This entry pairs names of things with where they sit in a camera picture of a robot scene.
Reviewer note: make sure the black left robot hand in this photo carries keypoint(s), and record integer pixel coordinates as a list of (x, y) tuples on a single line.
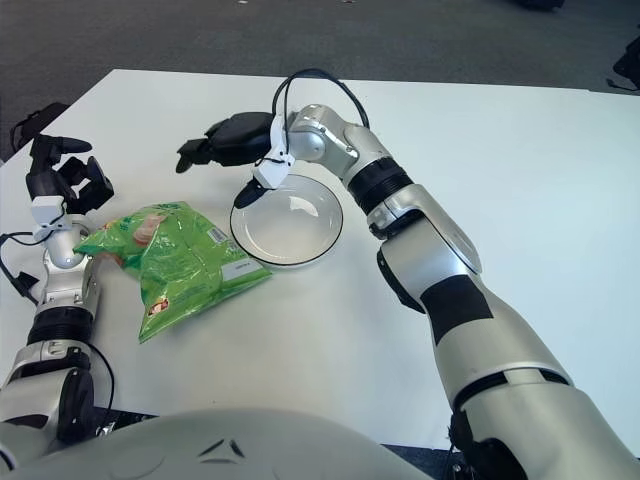
[(92, 190)]

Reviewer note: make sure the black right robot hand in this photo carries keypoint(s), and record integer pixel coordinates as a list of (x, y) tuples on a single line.
[(240, 140)]

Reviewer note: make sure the green snack bag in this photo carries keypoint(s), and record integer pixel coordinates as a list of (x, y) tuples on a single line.
[(185, 260)]

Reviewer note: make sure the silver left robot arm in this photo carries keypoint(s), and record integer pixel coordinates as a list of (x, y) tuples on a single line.
[(60, 245)]

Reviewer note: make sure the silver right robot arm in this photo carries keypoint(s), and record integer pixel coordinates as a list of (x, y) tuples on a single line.
[(450, 260)]

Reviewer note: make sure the white plate with black rim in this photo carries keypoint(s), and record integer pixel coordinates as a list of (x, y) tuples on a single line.
[(295, 225)]

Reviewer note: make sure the black backpack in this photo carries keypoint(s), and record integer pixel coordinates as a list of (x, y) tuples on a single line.
[(40, 120)]

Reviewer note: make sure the grey robot torso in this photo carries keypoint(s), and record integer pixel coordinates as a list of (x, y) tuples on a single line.
[(250, 445)]

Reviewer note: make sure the black bulky floor object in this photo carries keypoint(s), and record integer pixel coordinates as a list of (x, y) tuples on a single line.
[(542, 4)]

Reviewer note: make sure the shiny metal bracket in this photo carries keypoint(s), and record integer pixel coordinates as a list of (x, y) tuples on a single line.
[(106, 427)]

